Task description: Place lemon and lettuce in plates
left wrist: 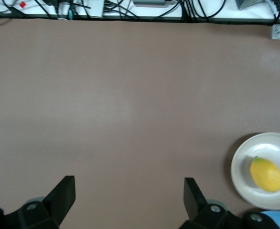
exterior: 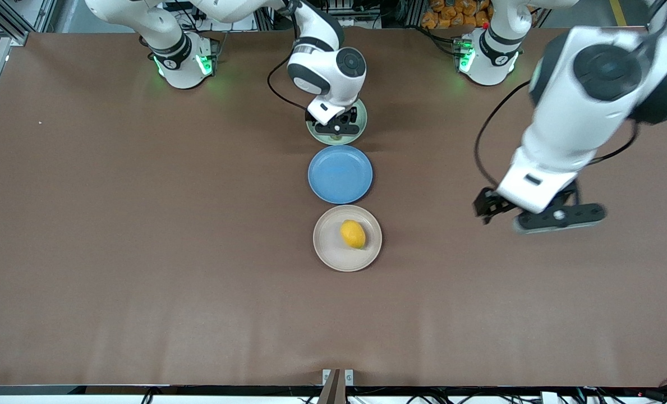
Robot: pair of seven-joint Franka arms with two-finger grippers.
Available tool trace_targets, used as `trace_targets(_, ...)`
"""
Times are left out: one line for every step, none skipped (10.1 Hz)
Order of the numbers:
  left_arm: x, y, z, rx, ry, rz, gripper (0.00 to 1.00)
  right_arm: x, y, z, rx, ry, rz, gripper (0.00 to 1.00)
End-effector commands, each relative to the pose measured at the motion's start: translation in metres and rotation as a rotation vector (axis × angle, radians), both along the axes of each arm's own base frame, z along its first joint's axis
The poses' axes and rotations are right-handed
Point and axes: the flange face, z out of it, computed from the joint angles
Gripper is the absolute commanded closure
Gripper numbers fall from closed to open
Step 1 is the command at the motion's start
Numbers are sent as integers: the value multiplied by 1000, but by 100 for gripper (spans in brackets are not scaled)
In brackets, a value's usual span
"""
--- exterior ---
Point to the beige plate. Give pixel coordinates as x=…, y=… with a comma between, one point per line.
x=325, y=247

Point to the light green plate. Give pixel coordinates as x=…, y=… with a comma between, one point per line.
x=353, y=137

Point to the blue plate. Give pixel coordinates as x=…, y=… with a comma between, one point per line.
x=340, y=174

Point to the yellow lemon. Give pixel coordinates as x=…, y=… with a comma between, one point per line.
x=353, y=234

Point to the bag of orange snacks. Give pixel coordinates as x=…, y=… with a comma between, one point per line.
x=454, y=14

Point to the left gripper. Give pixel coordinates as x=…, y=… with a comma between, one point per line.
x=488, y=204

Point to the small metal bracket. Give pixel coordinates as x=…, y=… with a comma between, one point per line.
x=337, y=376

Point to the white electronics unit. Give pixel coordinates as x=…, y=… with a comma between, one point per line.
x=367, y=8

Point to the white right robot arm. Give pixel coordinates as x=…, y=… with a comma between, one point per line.
x=333, y=67

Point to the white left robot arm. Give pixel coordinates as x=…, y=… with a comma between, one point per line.
x=591, y=84

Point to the small white box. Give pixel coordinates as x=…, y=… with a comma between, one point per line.
x=550, y=398

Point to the brown flat strip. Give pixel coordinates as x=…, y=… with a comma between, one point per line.
x=332, y=393

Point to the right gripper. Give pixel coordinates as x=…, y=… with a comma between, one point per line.
x=346, y=118

